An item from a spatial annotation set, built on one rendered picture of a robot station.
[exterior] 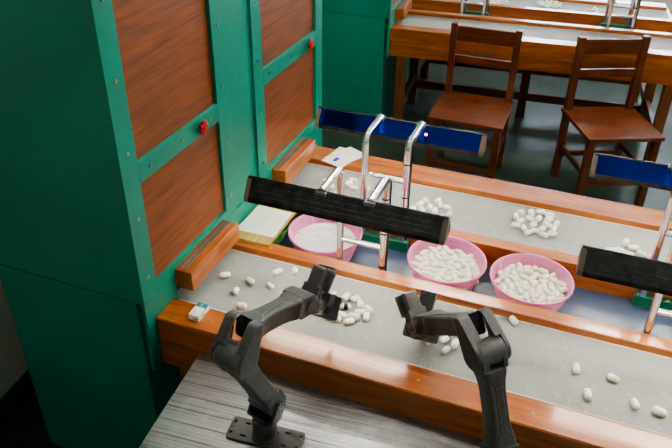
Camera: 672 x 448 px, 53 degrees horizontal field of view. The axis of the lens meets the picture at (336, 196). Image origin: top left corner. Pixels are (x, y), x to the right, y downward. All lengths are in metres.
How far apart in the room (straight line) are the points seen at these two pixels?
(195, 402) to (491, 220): 1.27
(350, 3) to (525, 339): 2.95
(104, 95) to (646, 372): 1.62
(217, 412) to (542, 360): 0.92
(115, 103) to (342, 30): 3.04
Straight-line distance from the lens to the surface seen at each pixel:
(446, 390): 1.89
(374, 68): 4.66
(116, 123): 1.77
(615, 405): 2.01
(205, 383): 2.04
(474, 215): 2.63
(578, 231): 2.65
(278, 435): 1.88
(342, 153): 2.94
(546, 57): 4.54
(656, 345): 2.20
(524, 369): 2.03
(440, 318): 1.71
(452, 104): 4.25
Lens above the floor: 2.13
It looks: 31 degrees down
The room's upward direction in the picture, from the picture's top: 1 degrees clockwise
